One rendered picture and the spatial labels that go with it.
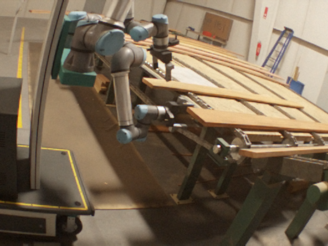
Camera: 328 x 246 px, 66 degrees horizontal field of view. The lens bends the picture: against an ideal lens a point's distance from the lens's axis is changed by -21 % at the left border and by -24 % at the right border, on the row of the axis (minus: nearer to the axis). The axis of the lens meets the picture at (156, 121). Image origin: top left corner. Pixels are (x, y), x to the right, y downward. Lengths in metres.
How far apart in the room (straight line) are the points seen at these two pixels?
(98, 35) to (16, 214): 1.05
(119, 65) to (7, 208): 1.00
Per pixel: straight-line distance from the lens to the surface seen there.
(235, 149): 1.89
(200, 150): 2.36
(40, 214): 1.67
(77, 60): 1.29
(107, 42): 1.16
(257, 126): 2.12
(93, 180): 2.52
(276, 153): 1.53
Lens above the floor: 1.43
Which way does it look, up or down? 21 degrees down
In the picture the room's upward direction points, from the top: 16 degrees clockwise
